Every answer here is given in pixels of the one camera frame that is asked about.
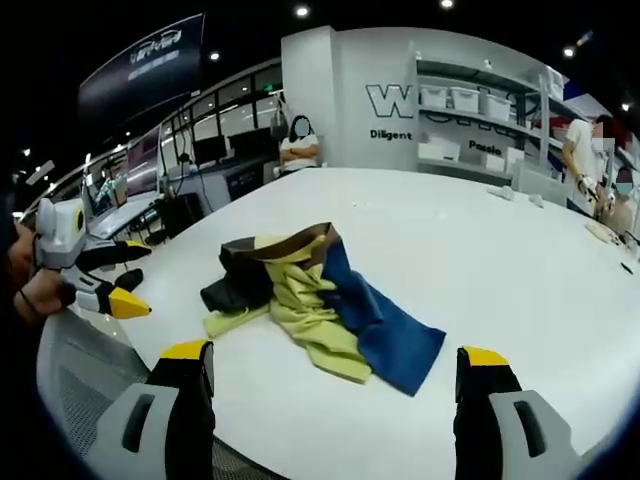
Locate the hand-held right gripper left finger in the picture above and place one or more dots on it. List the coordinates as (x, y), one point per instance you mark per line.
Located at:
(165, 425)

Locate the grey mesh office chair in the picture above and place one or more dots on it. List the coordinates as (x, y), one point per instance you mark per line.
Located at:
(80, 380)

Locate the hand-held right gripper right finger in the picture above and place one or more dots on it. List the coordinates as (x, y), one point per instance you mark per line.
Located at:
(505, 425)

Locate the grey box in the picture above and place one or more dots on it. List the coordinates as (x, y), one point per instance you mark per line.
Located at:
(540, 186)

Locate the white cardboard box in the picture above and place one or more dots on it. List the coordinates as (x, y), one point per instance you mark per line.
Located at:
(502, 161)
(439, 150)

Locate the beige items pile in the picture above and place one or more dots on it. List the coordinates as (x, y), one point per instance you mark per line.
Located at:
(612, 235)

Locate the yellow blue brown garment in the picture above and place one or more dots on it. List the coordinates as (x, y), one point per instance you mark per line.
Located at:
(310, 305)

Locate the black computer monitor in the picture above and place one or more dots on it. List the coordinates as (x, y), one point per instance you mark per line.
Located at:
(250, 142)
(211, 150)

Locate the black pen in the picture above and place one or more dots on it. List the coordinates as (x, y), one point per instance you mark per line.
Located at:
(627, 268)

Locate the small white object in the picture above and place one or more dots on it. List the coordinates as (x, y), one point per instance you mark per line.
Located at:
(501, 193)
(537, 201)

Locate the dark hanging banner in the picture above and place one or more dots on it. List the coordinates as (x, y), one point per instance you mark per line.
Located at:
(142, 65)

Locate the grey office desk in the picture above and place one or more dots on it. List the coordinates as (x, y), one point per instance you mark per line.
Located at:
(122, 217)

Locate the white storage bin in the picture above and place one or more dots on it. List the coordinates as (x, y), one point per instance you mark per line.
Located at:
(496, 106)
(434, 98)
(465, 100)

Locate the grey metal shelf rack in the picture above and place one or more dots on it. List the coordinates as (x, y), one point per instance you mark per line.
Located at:
(530, 125)

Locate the person's left hand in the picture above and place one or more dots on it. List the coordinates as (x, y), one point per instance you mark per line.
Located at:
(47, 295)

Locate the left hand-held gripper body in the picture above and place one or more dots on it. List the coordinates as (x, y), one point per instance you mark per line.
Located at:
(59, 235)

